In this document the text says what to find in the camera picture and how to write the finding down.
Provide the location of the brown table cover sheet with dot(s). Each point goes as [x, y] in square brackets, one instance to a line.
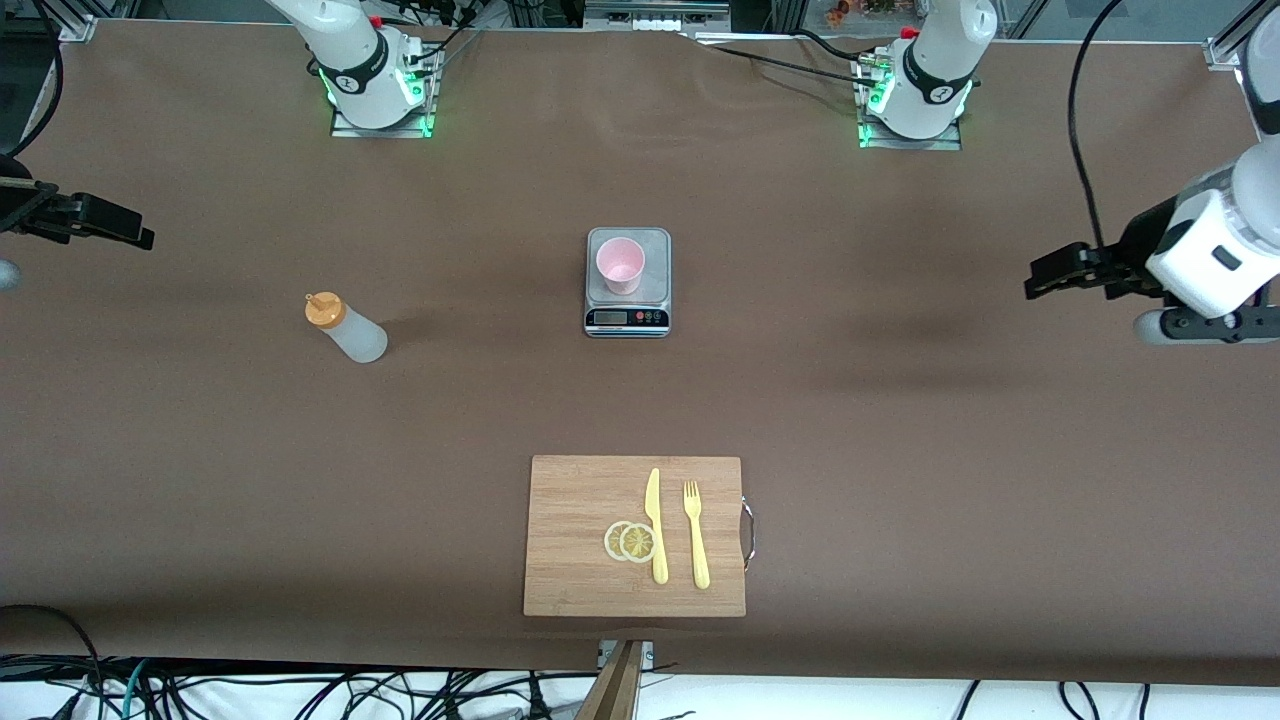
[200, 500]

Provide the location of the yellow plastic fork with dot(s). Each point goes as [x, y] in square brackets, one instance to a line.
[699, 560]

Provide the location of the silver digital kitchen scale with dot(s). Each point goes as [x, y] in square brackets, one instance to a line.
[657, 288]

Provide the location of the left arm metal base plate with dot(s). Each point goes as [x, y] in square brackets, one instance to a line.
[910, 144]

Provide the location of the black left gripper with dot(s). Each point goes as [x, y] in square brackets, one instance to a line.
[1137, 243]

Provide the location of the translucent sauce bottle orange cap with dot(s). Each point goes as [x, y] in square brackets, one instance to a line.
[358, 338]

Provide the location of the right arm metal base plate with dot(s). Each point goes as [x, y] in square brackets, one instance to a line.
[380, 132]

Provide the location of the lemon slice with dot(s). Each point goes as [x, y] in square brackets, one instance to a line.
[610, 541]
[637, 543]

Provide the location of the wooden post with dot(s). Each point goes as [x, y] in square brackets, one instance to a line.
[615, 695]

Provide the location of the wooden cutting board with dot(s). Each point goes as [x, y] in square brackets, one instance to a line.
[570, 500]

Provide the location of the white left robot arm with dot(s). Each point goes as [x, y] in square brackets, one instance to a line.
[930, 70]

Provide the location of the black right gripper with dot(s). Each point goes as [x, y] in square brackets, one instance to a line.
[20, 207]

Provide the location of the yellow plastic knife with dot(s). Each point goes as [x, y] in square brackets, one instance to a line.
[653, 505]

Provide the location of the silver metal rail fixture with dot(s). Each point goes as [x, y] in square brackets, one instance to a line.
[655, 10]

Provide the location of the pink plastic cup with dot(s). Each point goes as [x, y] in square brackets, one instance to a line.
[620, 262]

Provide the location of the aluminium frame corner bracket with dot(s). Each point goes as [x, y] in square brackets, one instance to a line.
[78, 28]
[1225, 50]

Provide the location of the silver metal post bracket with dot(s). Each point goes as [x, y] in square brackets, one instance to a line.
[647, 654]

